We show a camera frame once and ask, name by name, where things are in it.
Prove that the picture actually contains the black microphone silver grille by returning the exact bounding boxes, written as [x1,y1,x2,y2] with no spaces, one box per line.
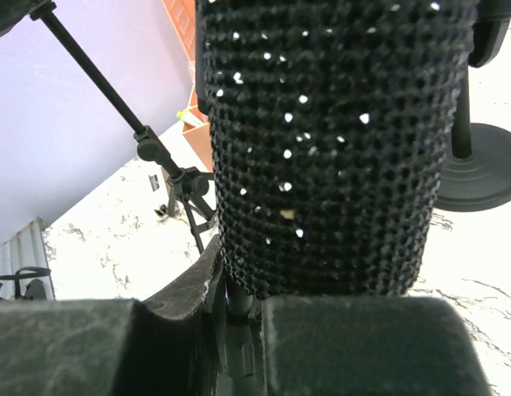
[199,1,477,299]

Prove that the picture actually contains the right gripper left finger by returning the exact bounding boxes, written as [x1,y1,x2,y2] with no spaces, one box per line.
[0,238,221,395]

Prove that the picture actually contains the peach plastic file organizer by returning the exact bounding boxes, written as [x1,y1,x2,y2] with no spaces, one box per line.
[160,0,217,174]

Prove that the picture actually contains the black tripod microphone stand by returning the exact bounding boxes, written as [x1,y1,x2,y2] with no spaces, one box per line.
[30,1,217,252]

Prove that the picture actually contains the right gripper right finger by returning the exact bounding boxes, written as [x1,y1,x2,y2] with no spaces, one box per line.
[262,296,491,396]

